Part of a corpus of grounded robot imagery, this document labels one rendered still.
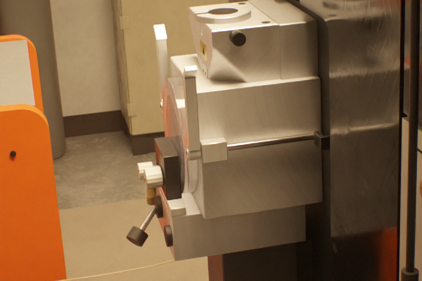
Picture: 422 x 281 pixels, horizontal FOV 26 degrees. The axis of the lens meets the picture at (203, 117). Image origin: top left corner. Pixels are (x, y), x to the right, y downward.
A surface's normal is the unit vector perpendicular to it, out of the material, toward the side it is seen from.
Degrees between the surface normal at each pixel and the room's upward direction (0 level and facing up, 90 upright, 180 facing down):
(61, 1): 90
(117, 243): 0
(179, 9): 90
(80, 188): 0
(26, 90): 0
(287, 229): 90
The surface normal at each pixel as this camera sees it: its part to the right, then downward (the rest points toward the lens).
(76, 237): -0.05, -0.94
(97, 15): 0.21, 0.31
